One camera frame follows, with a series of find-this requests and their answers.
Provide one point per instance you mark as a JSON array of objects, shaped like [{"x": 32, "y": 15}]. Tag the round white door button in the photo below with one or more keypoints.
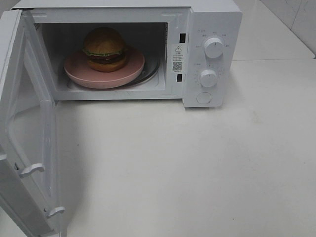
[{"x": 204, "y": 98}]

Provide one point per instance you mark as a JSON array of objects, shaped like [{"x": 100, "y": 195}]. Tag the burger with lettuce and cheese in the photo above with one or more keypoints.
[{"x": 105, "y": 50}]

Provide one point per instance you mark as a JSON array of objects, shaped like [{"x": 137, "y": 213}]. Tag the pink round plate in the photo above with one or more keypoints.
[{"x": 104, "y": 74}]

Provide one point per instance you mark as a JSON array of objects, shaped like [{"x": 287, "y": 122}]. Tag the white microwave door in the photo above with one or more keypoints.
[{"x": 29, "y": 185}]

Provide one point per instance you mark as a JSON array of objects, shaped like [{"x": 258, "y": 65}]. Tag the glass microwave turntable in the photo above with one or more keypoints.
[{"x": 136, "y": 70}]

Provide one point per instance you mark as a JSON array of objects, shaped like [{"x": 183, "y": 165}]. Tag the lower white timer knob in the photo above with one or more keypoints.
[{"x": 208, "y": 78}]

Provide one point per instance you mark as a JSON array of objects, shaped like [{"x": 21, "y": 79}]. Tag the white warning label sticker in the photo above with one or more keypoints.
[{"x": 177, "y": 58}]

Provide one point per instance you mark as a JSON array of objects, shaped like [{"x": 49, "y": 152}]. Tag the white microwave oven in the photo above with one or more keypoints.
[{"x": 188, "y": 45}]

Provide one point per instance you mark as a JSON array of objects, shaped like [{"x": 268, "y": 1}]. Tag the upper white power knob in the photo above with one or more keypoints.
[{"x": 213, "y": 47}]

